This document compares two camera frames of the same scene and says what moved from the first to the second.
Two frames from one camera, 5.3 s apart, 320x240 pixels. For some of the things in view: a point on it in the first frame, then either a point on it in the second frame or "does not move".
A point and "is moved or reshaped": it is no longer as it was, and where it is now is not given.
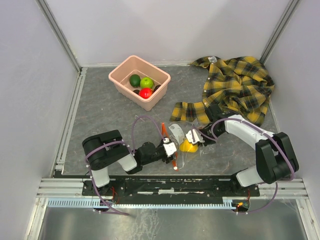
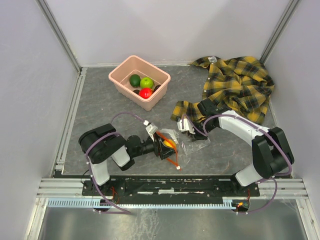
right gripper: (206, 142) -> (197, 136)
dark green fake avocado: (135, 80) does not move
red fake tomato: (145, 93) does not move
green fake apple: (146, 82) does not move
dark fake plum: (136, 91) does not move
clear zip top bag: (179, 128) is moved or reshaped
